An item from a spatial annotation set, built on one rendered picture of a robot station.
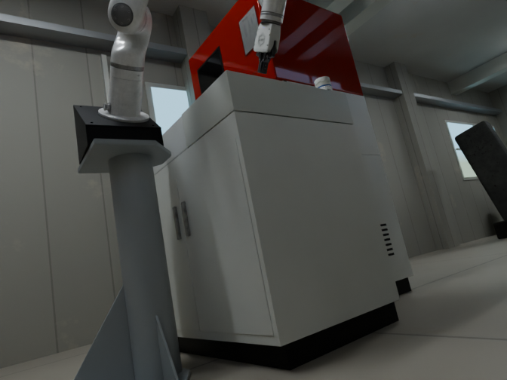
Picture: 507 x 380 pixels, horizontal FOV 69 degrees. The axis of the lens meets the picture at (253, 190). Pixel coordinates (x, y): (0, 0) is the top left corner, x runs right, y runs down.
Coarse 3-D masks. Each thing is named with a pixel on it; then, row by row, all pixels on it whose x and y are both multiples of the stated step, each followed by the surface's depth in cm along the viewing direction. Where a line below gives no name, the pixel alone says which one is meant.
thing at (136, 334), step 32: (96, 160) 134; (128, 160) 133; (160, 160) 148; (128, 192) 130; (128, 224) 128; (160, 224) 136; (128, 256) 126; (160, 256) 130; (128, 288) 125; (160, 288) 126; (128, 320) 125; (160, 320) 123; (96, 352) 118; (128, 352) 123; (160, 352) 120
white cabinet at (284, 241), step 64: (256, 128) 123; (320, 128) 143; (192, 192) 143; (256, 192) 115; (320, 192) 133; (192, 256) 145; (256, 256) 112; (320, 256) 124; (384, 256) 144; (192, 320) 147; (256, 320) 113; (320, 320) 116; (384, 320) 139
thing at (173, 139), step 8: (176, 128) 153; (168, 136) 159; (176, 136) 153; (184, 136) 147; (168, 144) 159; (176, 144) 153; (184, 144) 148; (176, 152) 154; (168, 160) 160; (160, 168) 167
